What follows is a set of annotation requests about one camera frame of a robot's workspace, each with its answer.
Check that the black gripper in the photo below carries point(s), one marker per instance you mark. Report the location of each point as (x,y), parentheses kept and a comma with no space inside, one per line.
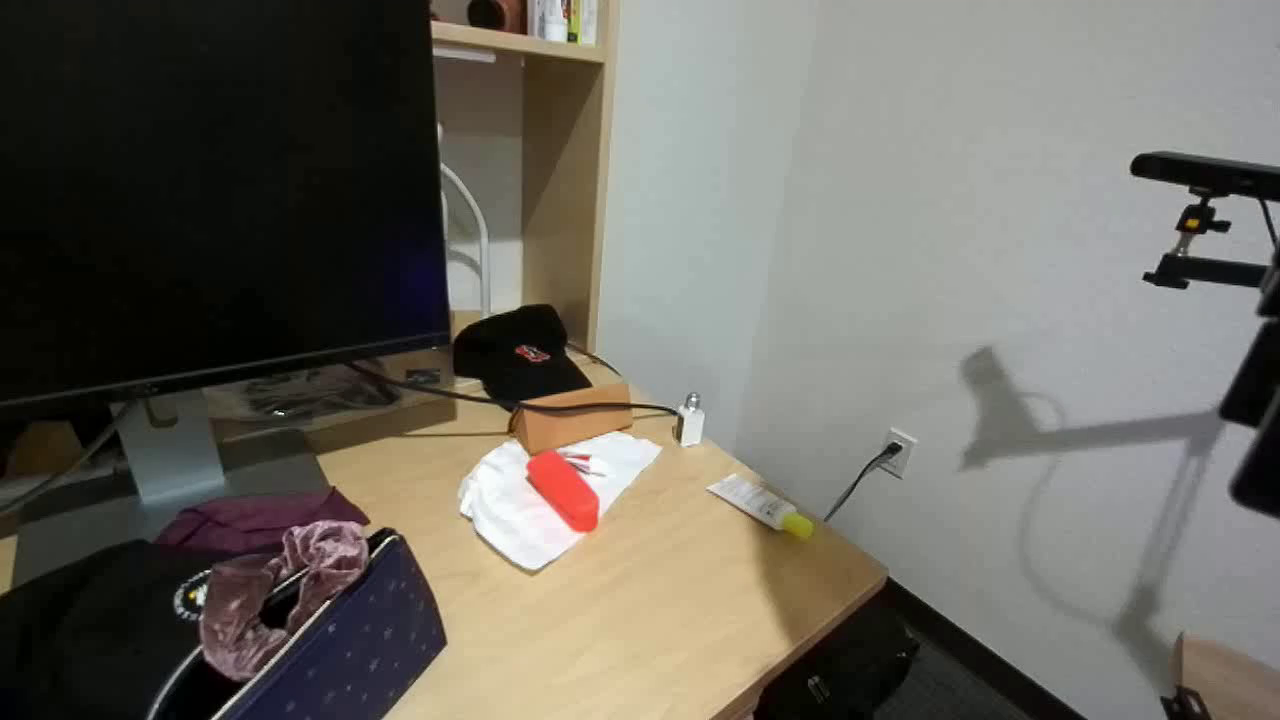
(1256,381)

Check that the small white bottle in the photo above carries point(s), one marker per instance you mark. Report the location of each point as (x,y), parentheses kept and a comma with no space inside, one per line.
(688,422)

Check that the black bag under desk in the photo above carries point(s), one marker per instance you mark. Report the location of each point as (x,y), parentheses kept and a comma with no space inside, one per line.
(842,664)

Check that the red plastic object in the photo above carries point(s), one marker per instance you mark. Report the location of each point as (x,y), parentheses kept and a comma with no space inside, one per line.
(562,489)

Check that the navy dotted bag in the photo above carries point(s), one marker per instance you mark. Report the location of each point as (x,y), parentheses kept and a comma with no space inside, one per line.
(352,643)

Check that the dark flat patterned object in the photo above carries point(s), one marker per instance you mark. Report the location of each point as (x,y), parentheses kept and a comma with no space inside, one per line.
(312,389)

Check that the black stand clamp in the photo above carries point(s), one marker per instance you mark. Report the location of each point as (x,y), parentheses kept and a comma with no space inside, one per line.
(1181,700)

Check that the white tube with yellow cap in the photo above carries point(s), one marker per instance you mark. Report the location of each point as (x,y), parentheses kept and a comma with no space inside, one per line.
(759,501)

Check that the brown wooden box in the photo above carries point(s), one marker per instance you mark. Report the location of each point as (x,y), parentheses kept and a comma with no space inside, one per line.
(575,416)

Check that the light wooden bookshelf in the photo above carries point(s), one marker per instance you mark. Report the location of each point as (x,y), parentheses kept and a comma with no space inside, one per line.
(562,174)

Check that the black baseball cap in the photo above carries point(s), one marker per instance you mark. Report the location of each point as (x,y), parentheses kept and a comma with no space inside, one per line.
(514,350)

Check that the white crumpled cloth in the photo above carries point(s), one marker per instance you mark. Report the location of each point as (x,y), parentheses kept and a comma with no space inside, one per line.
(514,522)

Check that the white shelf bottle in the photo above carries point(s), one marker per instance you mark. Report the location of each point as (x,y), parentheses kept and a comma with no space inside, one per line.
(548,18)

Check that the dark round shelf item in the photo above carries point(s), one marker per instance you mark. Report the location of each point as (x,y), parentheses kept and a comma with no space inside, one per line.
(489,14)

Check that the purple cloth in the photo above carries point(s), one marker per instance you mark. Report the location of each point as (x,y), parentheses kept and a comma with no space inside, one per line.
(255,517)

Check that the pink velvet scrunchie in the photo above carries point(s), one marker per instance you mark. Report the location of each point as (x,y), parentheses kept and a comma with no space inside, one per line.
(247,600)

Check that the black computer monitor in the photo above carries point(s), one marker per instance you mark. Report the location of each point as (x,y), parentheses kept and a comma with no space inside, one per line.
(203,174)

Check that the silver monitor stand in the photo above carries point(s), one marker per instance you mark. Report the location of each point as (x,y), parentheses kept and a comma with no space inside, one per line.
(171,455)

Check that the black fabric bundle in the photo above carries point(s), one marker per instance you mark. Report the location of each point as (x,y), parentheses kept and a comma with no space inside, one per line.
(81,625)

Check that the white wall outlet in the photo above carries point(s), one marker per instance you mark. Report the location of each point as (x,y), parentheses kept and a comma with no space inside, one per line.
(903,449)

